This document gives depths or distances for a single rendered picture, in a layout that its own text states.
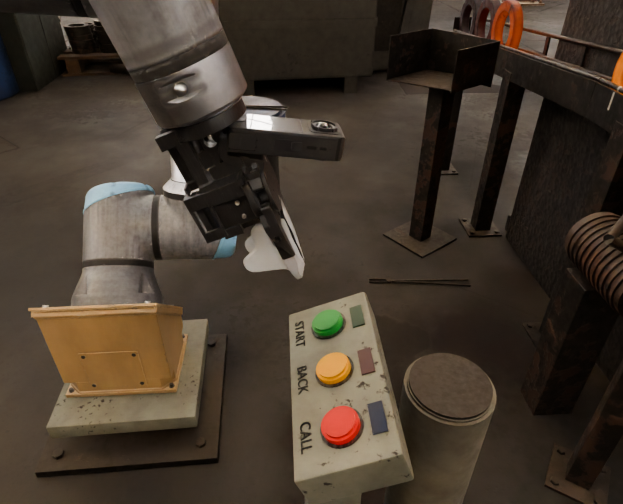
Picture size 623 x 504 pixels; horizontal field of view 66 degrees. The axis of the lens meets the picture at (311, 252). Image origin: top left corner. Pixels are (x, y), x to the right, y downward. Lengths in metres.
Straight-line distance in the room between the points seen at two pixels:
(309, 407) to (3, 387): 1.13
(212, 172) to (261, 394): 0.92
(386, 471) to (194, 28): 0.43
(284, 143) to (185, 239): 0.66
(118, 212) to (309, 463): 0.75
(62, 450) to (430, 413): 0.90
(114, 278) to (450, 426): 0.73
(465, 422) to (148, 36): 0.54
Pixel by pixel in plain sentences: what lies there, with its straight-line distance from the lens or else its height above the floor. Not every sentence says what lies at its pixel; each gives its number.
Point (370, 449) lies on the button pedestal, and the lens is 0.50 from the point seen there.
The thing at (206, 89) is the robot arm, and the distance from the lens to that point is 0.43.
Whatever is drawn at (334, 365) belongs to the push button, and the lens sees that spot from 0.56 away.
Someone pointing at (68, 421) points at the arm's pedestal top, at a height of 0.12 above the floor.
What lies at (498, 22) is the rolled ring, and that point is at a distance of 2.01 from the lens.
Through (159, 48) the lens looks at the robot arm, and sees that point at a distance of 0.42.
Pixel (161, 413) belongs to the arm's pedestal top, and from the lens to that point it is 1.18.
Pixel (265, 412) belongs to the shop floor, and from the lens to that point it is 1.29.
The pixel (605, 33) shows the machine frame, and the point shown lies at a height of 0.78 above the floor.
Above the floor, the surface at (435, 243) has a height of 0.01.
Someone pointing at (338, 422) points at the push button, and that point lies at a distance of 0.51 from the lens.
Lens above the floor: 1.03
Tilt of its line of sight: 35 degrees down
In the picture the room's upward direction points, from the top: straight up
